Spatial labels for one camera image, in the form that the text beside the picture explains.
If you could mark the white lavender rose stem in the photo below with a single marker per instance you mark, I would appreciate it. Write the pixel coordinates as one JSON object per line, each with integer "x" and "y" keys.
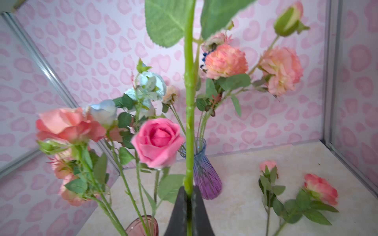
{"x": 105, "y": 113}

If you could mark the large pink peony stem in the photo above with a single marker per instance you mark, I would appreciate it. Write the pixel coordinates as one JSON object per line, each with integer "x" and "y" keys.
{"x": 65, "y": 135}

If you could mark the dark blue rose stem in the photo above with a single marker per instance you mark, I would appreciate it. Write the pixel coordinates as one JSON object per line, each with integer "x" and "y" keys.
{"x": 203, "y": 60}

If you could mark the salmon pink rose stem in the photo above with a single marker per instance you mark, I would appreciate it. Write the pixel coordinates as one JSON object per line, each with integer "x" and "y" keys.
{"x": 167, "y": 22}

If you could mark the peach carnation flower stem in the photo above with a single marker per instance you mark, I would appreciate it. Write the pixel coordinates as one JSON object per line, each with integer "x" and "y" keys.
{"x": 168, "y": 101}

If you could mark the magenta rose flower stem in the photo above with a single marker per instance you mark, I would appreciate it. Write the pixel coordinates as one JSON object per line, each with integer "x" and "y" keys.
{"x": 157, "y": 142}

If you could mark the left aluminium frame profile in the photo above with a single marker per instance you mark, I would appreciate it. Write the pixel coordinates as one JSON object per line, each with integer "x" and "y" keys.
{"x": 29, "y": 86}

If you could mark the red pink rose stem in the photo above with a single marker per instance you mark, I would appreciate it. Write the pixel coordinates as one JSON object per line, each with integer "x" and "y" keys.
{"x": 316, "y": 196}

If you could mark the red glass vase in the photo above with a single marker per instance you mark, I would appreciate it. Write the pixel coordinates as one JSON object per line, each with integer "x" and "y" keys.
{"x": 136, "y": 227}

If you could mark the pink carnation flower stem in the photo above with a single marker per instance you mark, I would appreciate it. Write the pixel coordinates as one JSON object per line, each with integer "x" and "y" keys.
{"x": 214, "y": 41}

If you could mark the purple blue glass vase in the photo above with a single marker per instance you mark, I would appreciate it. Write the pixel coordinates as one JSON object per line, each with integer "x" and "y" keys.
{"x": 205, "y": 176}

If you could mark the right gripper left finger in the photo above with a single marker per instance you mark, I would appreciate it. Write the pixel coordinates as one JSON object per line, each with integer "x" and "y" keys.
{"x": 177, "y": 225}

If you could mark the coral pink rose stem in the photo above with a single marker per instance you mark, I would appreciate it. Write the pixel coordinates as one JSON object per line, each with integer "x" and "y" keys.
{"x": 277, "y": 71}

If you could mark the small pink rosebud stem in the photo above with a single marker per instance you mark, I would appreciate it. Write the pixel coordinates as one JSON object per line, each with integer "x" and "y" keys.
{"x": 270, "y": 191}

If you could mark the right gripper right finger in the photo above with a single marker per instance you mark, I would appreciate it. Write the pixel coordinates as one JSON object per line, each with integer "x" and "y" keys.
{"x": 200, "y": 222}

